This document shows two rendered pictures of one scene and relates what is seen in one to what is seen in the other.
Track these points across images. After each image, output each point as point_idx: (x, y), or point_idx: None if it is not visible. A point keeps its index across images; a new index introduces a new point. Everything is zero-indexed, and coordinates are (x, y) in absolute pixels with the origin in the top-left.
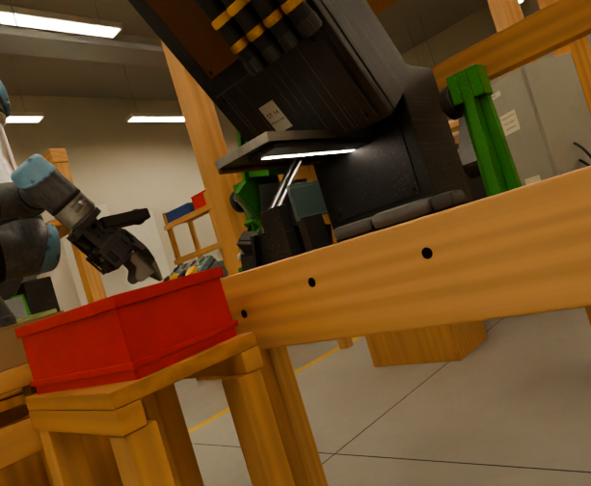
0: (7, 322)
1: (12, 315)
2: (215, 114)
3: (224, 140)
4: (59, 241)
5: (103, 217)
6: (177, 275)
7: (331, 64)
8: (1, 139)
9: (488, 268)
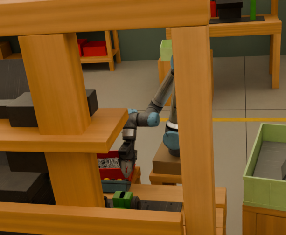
0: (169, 151)
1: (171, 151)
2: (179, 144)
3: (181, 176)
4: (163, 141)
5: (123, 141)
6: (117, 179)
7: None
8: (172, 87)
9: None
